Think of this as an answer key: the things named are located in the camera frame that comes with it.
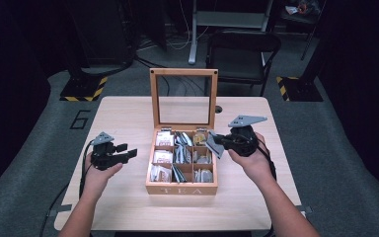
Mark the stack of pale tea packets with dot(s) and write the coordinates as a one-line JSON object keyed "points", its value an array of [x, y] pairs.
{"points": [[204, 176]]}

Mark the grey tape strip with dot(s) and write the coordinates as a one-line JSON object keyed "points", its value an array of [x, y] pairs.
{"points": [[306, 209], [59, 210]]}

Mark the person's right hand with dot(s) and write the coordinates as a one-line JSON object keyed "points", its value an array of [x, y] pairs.
{"points": [[256, 166]]}

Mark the black stand with striped base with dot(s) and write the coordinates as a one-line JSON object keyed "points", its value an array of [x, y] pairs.
{"points": [[301, 89], [82, 87]]}

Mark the wooden box with glass lid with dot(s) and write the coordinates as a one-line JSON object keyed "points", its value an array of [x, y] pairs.
{"points": [[181, 189]]}

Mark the stack of white tea packets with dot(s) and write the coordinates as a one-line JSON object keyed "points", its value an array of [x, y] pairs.
{"points": [[163, 156]]}

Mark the black table grommet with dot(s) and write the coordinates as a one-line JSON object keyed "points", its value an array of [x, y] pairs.
{"points": [[219, 109]]}

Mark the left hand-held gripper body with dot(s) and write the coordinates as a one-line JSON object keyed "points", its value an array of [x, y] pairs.
{"points": [[103, 158]]}

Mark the white desk frame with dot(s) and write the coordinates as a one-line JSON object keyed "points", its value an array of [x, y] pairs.
{"points": [[227, 19]]}

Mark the stack of yellow tea packets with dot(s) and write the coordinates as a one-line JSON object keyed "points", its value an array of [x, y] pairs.
{"points": [[199, 139]]}

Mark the black folding chair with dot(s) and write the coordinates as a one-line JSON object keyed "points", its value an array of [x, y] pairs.
{"points": [[243, 62]]}

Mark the grey tea sachet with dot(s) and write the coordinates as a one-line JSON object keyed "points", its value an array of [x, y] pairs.
{"points": [[217, 151]]}

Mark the black cabinet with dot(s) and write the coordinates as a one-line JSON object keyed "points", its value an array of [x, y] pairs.
{"points": [[102, 33]]}

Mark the person's left hand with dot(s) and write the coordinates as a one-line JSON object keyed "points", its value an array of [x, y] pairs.
{"points": [[97, 181]]}

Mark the dark curtain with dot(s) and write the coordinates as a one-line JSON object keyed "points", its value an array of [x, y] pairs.
{"points": [[365, 98], [6, 98]]}

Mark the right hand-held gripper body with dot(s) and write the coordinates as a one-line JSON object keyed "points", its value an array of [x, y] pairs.
{"points": [[243, 144]]}

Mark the dark side table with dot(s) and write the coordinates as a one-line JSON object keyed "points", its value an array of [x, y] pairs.
{"points": [[297, 19]]}

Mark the white paper scrap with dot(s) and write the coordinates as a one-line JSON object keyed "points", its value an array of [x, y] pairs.
{"points": [[291, 10]]}

